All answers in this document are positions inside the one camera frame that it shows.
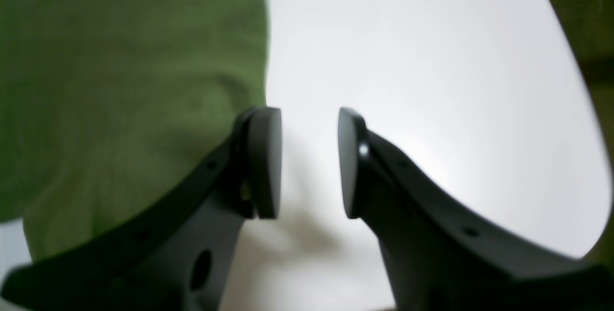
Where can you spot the olive green T-shirt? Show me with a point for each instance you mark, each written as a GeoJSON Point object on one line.
{"type": "Point", "coordinates": [106, 105]}

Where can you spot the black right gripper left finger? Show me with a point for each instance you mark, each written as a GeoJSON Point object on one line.
{"type": "Point", "coordinates": [176, 255]}

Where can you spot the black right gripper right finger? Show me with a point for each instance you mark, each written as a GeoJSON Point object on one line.
{"type": "Point", "coordinates": [440, 255]}

